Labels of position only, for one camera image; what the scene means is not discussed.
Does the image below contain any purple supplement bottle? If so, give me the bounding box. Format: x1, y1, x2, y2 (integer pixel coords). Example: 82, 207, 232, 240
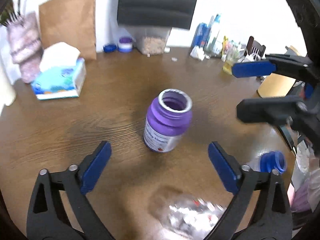
143, 88, 193, 153

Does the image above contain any yellow thermos jug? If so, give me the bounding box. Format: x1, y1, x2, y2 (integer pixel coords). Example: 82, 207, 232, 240
256, 45, 307, 99

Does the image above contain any dark wooden chair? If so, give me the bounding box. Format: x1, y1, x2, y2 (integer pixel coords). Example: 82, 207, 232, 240
245, 36, 266, 61

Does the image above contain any blue supplement bottle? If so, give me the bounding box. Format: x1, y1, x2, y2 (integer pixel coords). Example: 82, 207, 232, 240
247, 151, 287, 174

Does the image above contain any glass with yellow liquid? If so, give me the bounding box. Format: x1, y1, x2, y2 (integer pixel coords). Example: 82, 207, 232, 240
222, 48, 240, 75

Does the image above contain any snack packets pile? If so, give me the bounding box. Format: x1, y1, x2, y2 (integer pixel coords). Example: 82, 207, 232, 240
221, 36, 247, 62

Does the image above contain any blue drink can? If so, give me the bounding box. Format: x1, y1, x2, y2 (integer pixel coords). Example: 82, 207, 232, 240
191, 23, 208, 49

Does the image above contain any crumpled white tissue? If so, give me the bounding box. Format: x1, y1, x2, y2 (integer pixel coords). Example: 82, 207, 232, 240
190, 46, 205, 61

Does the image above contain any black paper bag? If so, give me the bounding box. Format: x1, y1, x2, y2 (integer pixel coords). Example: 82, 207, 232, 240
117, 0, 197, 29

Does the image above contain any white thermos bottle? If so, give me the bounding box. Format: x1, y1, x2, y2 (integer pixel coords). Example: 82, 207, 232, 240
1, 65, 16, 106

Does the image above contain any clear container with grains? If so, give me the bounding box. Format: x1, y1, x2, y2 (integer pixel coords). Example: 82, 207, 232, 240
135, 27, 171, 56

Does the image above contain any blue tissue box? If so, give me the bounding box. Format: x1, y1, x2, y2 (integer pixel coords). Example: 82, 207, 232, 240
31, 42, 86, 100

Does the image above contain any purple white small jar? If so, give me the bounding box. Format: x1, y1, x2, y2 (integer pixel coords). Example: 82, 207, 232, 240
118, 36, 133, 53

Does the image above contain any pink ceramic vase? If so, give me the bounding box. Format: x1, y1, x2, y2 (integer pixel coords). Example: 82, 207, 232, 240
7, 12, 43, 83

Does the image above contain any blue bottle cap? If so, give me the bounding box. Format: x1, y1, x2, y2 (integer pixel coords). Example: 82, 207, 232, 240
103, 43, 117, 53

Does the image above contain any brown paper bag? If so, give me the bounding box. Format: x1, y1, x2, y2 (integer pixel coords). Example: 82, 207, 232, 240
39, 0, 97, 60

